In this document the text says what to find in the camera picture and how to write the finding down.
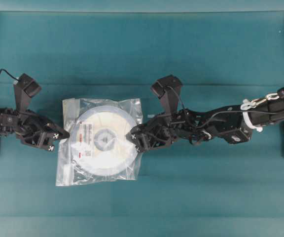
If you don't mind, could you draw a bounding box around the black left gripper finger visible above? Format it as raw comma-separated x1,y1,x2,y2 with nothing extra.
48,123,70,138
43,138,57,151

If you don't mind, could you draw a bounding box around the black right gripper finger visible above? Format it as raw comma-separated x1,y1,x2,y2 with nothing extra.
133,138,146,153
125,127,139,141

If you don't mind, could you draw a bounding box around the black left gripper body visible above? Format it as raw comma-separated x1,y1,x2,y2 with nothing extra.
0,106,56,149

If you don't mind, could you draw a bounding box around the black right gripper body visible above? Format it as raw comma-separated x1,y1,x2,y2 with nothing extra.
137,110,206,151

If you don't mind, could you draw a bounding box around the white component reel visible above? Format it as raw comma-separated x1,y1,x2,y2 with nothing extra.
69,106,138,176

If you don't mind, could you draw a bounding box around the clear zip bag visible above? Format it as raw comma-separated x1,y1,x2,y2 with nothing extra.
56,98,143,187

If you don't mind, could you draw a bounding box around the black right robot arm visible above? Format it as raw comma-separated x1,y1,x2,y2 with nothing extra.
126,75,284,153

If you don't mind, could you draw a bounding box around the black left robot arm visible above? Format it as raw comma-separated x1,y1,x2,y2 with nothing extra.
0,108,70,152

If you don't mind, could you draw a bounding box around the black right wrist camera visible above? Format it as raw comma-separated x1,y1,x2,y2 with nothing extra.
151,75,182,114

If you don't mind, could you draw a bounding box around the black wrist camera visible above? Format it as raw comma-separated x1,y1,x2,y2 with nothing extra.
13,74,41,111
151,75,182,114

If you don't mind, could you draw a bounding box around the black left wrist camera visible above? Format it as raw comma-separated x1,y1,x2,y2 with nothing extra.
13,74,41,111

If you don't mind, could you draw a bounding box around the black right camera cable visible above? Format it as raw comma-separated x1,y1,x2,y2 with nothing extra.
168,85,284,119

